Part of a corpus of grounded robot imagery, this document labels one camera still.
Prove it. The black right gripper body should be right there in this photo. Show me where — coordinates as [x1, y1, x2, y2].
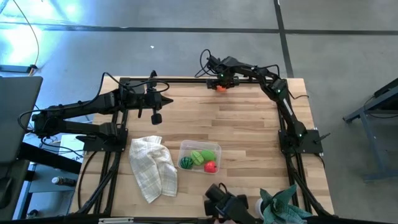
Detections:
[206, 55, 241, 91]

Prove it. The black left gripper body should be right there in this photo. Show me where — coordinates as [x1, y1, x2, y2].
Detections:
[123, 80, 164, 110]

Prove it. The ridged green toy vegetable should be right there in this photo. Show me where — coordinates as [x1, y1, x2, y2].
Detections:
[190, 150, 205, 166]

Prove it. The dark green toy watermelon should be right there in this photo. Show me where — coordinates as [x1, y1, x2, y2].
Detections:
[180, 156, 194, 170]

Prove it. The clear plastic container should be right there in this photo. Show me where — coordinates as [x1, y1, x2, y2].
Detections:
[177, 139, 223, 175]

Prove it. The red toy fruit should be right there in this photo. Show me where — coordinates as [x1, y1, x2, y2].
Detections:
[203, 161, 218, 174]

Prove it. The white checked cloth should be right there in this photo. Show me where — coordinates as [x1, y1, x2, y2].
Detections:
[128, 135, 178, 204]

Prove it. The white paper sheet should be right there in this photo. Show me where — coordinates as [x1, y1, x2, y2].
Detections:
[58, 133, 86, 162]

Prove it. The brown bottle with white cap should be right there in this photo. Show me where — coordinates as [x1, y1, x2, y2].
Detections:
[51, 176, 77, 188]

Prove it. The dark grey cabinet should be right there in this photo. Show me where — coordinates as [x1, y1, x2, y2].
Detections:
[0, 75, 44, 164]

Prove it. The blue-grey shelf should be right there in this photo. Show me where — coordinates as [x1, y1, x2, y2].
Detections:
[27, 163, 78, 194]

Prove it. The white plant pot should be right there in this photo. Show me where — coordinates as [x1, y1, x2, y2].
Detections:
[254, 198, 266, 219]

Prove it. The green artificial plant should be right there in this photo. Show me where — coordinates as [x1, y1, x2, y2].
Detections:
[259, 184, 312, 224]

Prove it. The blue-grey metal table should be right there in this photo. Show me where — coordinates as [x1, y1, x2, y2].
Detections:
[343, 77, 398, 183]

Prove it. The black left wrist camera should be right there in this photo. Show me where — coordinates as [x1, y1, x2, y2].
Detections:
[150, 107, 163, 126]

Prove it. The black aluminium table frame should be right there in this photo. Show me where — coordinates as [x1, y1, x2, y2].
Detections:
[70, 70, 335, 224]

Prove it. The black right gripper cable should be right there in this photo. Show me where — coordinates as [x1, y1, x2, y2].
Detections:
[195, 49, 219, 78]

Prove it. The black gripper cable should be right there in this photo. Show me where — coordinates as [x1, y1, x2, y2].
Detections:
[195, 49, 219, 78]
[96, 72, 170, 103]

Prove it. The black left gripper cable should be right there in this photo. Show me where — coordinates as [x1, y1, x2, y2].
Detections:
[96, 72, 170, 103]

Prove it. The yellow cable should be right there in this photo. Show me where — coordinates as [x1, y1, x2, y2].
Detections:
[11, 0, 40, 77]

